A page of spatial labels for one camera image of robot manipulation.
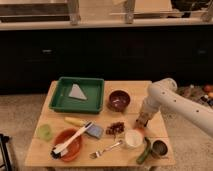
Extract wooden table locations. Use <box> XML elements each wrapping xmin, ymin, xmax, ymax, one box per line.
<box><xmin>24</xmin><ymin>80</ymin><xmax>177</xmax><ymax>168</ymax></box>

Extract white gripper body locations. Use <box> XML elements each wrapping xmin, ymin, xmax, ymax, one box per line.
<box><xmin>138</xmin><ymin>101</ymin><xmax>156</xmax><ymax>121</ymax></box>

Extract green cucumber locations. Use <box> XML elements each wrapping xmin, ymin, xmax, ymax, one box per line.
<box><xmin>136</xmin><ymin>137</ymin><xmax>151</xmax><ymax>165</ymax></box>

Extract white cup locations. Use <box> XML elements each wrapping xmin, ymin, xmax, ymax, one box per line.
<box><xmin>124</xmin><ymin>129</ymin><xmax>143</xmax><ymax>148</ymax></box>

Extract blue grey sponge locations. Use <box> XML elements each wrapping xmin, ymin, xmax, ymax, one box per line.
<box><xmin>86</xmin><ymin>124</ymin><xmax>104</xmax><ymax>139</ymax></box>

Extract black stand on floor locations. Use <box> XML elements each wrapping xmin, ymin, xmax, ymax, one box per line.
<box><xmin>0</xmin><ymin>133</ymin><xmax>14</xmax><ymax>171</ymax></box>

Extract metal cup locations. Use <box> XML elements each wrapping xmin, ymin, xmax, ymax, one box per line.
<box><xmin>151</xmin><ymin>140</ymin><xmax>168</xmax><ymax>159</ymax></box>

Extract dark red bowl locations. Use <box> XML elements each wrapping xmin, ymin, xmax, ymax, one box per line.
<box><xmin>108</xmin><ymin>90</ymin><xmax>131</xmax><ymax>112</ymax></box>

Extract green plastic tray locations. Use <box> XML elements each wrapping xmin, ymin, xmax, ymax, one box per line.
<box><xmin>49</xmin><ymin>77</ymin><xmax>104</xmax><ymax>114</ymax></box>

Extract pile of dried red bits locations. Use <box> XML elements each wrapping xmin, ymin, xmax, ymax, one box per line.
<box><xmin>106</xmin><ymin>122</ymin><xmax>125</xmax><ymax>135</ymax></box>

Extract silver fork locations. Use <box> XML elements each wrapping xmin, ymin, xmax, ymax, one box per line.
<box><xmin>89</xmin><ymin>140</ymin><xmax>123</xmax><ymax>159</ymax></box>

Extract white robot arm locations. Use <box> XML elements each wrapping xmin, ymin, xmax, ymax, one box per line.
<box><xmin>136</xmin><ymin>78</ymin><xmax>213</xmax><ymax>137</ymax></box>

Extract dark cabinet counter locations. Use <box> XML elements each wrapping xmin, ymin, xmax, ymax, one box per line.
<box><xmin>0</xmin><ymin>22</ymin><xmax>213</xmax><ymax>94</ymax></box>

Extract small green cup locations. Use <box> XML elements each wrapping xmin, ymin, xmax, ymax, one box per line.
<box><xmin>36</xmin><ymin>124</ymin><xmax>52</xmax><ymax>141</ymax></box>

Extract wooden block eraser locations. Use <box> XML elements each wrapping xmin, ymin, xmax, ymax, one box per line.
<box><xmin>135</xmin><ymin>118</ymin><xmax>148</xmax><ymax>128</ymax></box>

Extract white handled brush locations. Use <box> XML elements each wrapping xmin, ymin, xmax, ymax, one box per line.
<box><xmin>51</xmin><ymin>122</ymin><xmax>93</xmax><ymax>159</ymax></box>

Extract orange bowl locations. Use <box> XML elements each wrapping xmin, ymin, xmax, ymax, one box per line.
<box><xmin>52</xmin><ymin>128</ymin><xmax>84</xmax><ymax>163</ymax></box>

